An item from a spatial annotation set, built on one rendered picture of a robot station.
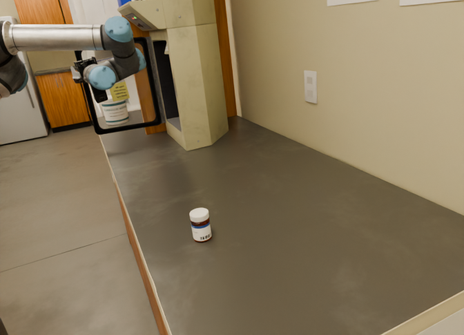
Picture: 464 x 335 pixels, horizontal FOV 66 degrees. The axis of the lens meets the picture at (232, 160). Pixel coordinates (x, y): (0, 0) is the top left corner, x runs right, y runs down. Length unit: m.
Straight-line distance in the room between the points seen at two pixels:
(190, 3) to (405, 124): 0.84
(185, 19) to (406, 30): 0.75
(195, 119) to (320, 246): 0.81
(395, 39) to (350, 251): 0.56
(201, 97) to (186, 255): 0.77
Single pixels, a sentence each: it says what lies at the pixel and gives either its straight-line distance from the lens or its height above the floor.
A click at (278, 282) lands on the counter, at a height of 0.94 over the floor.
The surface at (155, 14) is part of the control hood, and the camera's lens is 1.38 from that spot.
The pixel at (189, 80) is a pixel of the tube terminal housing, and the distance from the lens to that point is 1.41.
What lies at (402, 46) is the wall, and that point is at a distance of 1.04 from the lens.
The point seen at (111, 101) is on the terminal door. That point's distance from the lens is 1.71.
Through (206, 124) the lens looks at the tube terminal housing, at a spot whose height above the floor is 1.03.
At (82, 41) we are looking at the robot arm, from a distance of 1.19.
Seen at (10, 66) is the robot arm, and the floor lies 1.35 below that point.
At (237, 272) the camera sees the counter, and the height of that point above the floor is 0.94.
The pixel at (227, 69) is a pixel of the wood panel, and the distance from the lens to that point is 1.87.
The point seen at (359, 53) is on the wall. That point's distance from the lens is 1.15.
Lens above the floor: 1.41
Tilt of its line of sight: 21 degrees down
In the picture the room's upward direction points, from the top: 7 degrees counter-clockwise
